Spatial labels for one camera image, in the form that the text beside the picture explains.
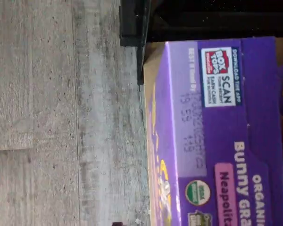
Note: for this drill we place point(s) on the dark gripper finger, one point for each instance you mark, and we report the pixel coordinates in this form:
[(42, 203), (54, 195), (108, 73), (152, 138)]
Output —
[(117, 223)]

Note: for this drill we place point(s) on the brown shelf board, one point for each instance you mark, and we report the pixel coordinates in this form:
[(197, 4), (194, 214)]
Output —
[(153, 70)]

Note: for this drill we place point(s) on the black metal shelf rack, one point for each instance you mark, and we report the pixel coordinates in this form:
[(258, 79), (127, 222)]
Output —
[(132, 23)]

